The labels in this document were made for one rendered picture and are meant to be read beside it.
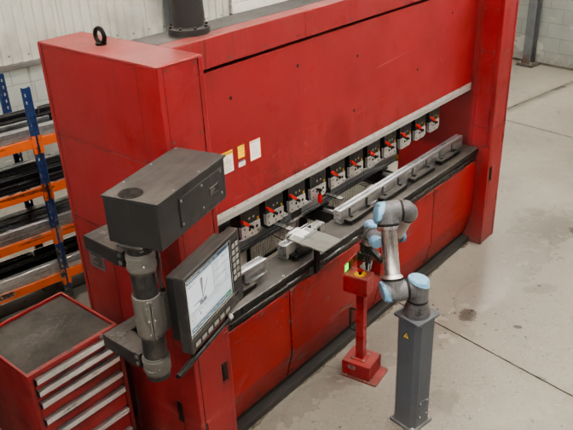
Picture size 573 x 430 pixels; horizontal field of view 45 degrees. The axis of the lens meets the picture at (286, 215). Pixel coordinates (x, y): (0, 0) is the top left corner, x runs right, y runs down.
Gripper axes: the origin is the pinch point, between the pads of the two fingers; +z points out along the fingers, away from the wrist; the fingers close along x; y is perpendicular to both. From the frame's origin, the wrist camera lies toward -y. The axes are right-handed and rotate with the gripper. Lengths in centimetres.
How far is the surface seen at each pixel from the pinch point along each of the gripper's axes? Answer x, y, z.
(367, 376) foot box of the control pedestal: 14, -13, 67
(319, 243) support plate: 22.7, 23.5, -24.3
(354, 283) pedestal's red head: 15.2, 2.1, 0.3
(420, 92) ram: -117, 23, -77
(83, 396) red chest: 165, 74, 8
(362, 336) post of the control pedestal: 7.8, -4.3, 43.0
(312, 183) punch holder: 5, 40, -52
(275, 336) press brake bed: 57, 30, 25
